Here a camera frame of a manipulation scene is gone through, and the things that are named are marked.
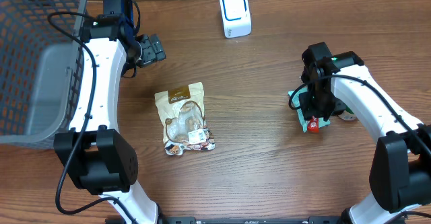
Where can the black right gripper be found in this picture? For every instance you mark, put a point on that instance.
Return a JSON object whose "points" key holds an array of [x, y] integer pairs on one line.
{"points": [[309, 109]]}

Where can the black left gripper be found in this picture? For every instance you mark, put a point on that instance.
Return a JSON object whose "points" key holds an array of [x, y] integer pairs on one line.
{"points": [[153, 49]]}

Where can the red snack stick packet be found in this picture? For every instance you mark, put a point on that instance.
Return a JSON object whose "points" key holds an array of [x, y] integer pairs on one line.
{"points": [[313, 125]]}

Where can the teal snack packet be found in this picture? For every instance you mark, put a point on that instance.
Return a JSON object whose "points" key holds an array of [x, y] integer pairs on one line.
{"points": [[302, 121]]}

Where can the green lid jar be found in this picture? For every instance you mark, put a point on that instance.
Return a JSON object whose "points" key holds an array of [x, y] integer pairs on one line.
{"points": [[348, 115]]}

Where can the brown cookie bag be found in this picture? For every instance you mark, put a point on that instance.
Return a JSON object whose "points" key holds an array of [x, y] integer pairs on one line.
{"points": [[182, 114]]}

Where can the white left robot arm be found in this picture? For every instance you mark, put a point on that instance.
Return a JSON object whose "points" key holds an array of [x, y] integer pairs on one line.
{"points": [[93, 153]]}

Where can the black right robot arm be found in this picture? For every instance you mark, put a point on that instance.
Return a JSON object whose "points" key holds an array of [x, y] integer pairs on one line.
{"points": [[400, 173]]}

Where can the grey plastic mesh basket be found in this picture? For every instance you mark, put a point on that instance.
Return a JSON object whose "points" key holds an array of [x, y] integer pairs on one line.
{"points": [[41, 70]]}

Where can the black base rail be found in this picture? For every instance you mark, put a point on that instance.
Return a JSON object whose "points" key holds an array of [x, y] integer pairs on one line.
{"points": [[192, 220]]}

